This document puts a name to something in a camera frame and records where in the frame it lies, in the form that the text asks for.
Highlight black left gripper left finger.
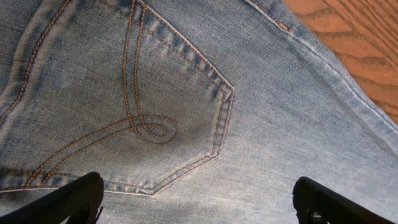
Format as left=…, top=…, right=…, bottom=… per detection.
left=1, top=172, right=103, bottom=224

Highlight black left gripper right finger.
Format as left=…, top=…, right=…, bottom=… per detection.
left=292, top=177, right=393, bottom=224

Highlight light blue denim jeans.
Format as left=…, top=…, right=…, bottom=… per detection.
left=1, top=0, right=397, bottom=223

